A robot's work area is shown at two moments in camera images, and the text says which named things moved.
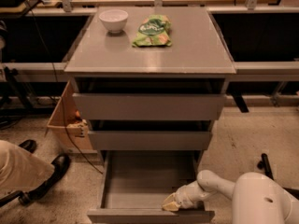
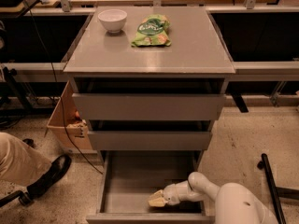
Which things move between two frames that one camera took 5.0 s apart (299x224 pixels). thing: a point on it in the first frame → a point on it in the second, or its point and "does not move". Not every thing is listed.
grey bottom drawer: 135,185 does not move
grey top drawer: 149,106 does not move
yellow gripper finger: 171,206 → 157,202
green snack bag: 153,31 does not move
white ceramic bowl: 114,21 does not move
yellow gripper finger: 169,200 → 159,195
